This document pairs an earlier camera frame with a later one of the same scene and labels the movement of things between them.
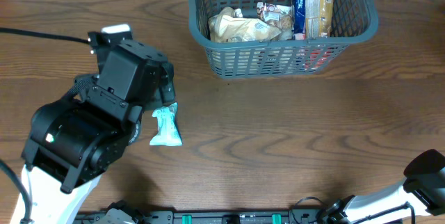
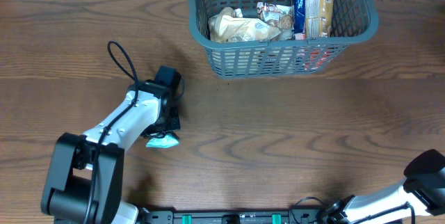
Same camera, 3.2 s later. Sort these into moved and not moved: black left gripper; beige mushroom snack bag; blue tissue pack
Moved: black left gripper
Not moved: blue tissue pack; beige mushroom snack bag
